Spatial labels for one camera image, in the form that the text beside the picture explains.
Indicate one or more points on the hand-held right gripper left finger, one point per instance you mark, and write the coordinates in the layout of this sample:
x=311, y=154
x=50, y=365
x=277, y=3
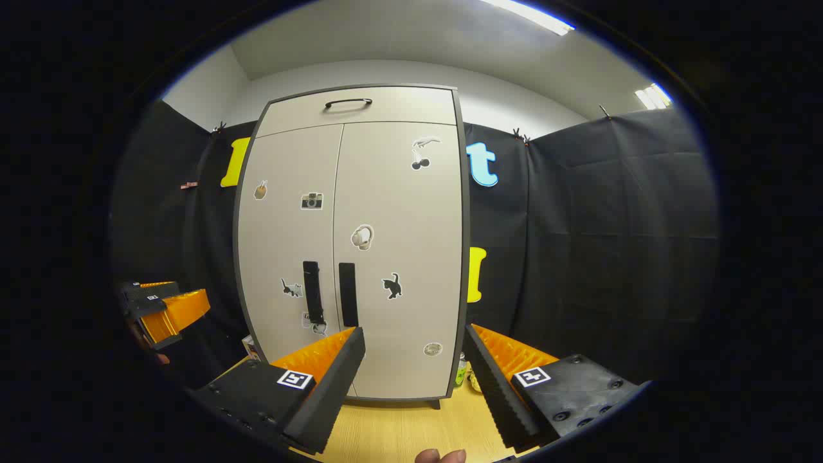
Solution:
x=337, y=386

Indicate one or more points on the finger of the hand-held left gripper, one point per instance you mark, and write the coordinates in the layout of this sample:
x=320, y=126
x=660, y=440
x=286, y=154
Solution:
x=177, y=315
x=144, y=299

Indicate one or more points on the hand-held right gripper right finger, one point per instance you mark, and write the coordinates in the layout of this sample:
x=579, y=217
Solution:
x=498, y=399

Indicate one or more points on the camera sticker shoe cabinet door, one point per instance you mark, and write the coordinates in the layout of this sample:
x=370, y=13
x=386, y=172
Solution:
x=283, y=244

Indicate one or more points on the white double-door shoe cabinet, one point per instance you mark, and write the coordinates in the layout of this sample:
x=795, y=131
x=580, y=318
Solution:
x=467, y=257

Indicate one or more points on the headphone sticker shoe cabinet door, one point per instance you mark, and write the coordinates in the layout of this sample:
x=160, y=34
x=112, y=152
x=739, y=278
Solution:
x=411, y=244

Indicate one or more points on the white cabinet drawer front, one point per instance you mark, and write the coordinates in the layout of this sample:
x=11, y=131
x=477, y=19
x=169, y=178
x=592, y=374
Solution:
x=398, y=106

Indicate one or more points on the pale yellow object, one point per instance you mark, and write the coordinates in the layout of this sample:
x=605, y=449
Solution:
x=476, y=382

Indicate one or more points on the green bottle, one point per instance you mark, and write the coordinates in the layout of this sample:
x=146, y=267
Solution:
x=460, y=373

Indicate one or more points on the grey book set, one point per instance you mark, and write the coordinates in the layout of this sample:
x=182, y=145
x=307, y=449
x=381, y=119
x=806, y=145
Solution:
x=252, y=347

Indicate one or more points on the black backdrop cloth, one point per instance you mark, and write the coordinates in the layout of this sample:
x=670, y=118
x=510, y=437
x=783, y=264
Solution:
x=611, y=244

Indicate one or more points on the square ceiling light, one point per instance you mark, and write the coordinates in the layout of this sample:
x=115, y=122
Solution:
x=652, y=96

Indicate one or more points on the long ceiling light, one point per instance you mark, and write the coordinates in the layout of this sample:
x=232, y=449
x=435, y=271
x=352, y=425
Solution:
x=530, y=16

